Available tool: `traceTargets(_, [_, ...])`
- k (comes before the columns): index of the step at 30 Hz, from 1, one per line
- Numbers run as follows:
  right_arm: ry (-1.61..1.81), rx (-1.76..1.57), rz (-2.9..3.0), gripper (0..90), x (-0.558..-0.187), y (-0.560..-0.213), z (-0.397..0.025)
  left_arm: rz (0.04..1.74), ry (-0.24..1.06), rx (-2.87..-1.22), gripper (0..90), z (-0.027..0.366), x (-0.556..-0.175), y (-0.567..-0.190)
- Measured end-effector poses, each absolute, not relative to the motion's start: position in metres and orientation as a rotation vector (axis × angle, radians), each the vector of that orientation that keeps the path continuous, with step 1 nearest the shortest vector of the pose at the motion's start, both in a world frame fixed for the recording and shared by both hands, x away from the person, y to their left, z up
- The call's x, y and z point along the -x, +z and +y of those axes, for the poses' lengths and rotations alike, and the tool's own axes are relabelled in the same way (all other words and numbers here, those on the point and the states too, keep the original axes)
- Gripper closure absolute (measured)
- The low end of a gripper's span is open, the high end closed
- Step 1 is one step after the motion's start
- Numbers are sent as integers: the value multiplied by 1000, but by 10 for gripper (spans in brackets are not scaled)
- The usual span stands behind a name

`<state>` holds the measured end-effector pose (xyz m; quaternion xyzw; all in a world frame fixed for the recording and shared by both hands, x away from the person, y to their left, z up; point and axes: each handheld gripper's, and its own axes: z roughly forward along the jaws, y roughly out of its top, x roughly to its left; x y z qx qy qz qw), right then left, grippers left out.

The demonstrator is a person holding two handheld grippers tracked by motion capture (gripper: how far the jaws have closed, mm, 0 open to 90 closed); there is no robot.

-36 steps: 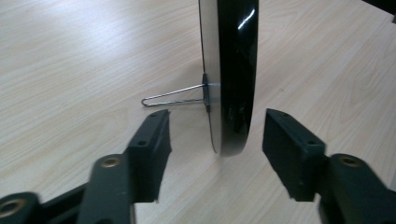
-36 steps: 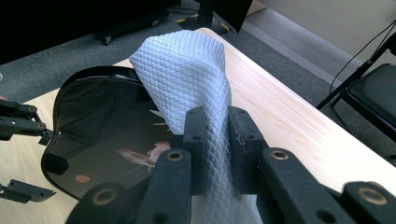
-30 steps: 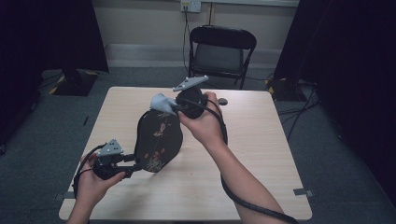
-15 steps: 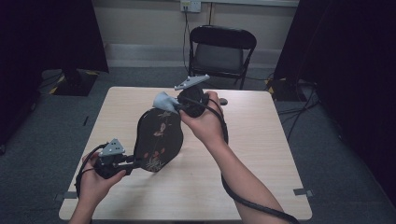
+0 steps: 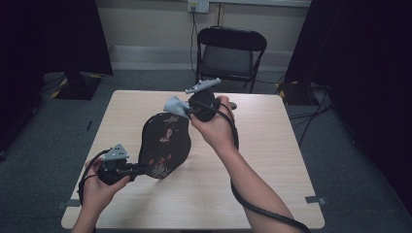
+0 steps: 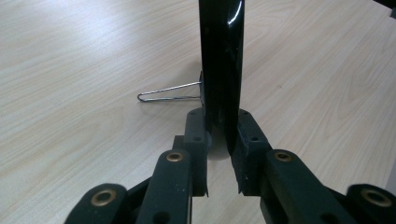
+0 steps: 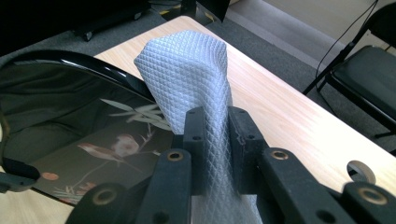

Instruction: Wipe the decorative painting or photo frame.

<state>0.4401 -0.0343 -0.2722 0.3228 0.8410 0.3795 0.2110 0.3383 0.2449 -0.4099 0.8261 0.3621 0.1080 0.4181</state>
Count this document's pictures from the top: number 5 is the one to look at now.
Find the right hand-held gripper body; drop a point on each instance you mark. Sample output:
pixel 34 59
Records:
pixel 204 103

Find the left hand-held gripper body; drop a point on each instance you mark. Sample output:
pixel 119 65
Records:
pixel 113 171

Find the light blue cleaning cloth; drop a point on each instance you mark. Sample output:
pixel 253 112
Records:
pixel 175 105

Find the black floral decorative plate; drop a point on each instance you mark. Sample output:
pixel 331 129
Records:
pixel 165 145

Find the person's left hand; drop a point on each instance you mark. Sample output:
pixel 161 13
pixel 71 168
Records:
pixel 94 194

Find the person's right hand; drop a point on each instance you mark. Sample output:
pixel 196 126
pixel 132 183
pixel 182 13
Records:
pixel 217 132

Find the grey tape strip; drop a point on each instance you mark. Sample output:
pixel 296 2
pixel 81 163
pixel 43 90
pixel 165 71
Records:
pixel 73 203
pixel 314 199

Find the black pen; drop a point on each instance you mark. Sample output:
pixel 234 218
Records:
pixel 89 126

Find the black folding chair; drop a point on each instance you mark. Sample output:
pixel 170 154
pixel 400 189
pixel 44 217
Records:
pixel 231 40

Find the black stand base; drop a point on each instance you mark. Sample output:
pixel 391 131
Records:
pixel 296 93
pixel 77 87

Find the dark curtain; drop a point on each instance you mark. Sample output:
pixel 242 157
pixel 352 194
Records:
pixel 366 64
pixel 48 39

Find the white wall socket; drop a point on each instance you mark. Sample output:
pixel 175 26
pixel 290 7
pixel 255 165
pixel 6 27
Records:
pixel 198 6

